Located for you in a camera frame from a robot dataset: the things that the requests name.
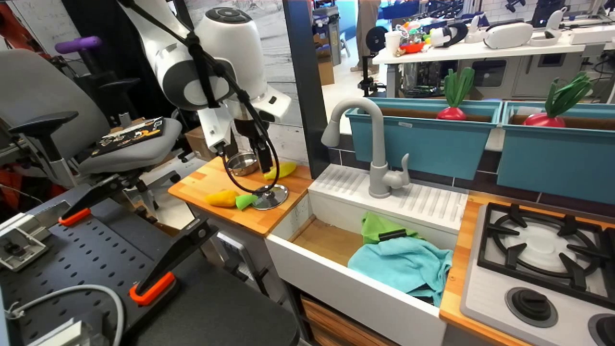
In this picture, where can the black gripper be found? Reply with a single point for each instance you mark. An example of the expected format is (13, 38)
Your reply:
(253, 136)

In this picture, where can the yellow toy banana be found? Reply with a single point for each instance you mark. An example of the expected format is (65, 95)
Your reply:
(282, 170)

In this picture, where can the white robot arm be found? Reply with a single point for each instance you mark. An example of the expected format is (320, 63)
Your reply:
(238, 45)

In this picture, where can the grey toy faucet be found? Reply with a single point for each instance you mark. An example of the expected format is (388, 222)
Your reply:
(378, 147)

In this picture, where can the white toy sink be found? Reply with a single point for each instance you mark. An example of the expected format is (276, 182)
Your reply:
(334, 289)

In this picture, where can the toy radish green leaves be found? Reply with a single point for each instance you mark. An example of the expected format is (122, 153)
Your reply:
(459, 88)
(564, 97)

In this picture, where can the grey toy stove top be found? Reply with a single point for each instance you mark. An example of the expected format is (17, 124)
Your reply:
(545, 243)

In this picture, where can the small steel pot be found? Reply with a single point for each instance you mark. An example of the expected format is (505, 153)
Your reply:
(243, 166)

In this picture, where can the orange carrot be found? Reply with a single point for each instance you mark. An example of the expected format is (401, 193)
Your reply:
(222, 199)

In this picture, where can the wooden countertop board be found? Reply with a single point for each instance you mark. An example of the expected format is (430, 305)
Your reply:
(194, 186)

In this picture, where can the black orange flat tool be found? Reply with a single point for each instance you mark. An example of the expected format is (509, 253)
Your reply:
(128, 136)

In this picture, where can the green cloth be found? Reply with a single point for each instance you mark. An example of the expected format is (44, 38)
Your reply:
(376, 230)

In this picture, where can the black perforated mounting board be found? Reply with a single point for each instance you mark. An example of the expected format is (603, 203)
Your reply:
(213, 314)

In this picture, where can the teal planter box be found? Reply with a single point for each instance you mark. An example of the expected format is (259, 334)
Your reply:
(436, 145)
(559, 161)

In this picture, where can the teal cloth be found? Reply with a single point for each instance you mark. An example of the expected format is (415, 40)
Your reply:
(405, 266)

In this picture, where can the grey padded office chair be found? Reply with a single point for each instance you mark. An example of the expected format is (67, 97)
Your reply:
(40, 90)

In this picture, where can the white background table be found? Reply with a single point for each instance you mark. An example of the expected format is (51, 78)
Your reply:
(463, 51)

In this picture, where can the white rounded device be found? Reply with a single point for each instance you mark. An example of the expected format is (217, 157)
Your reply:
(511, 36)

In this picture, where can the black frame post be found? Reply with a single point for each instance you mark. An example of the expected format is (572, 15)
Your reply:
(309, 78)

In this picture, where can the grey metal bracket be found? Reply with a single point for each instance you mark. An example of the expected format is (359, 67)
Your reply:
(21, 247)

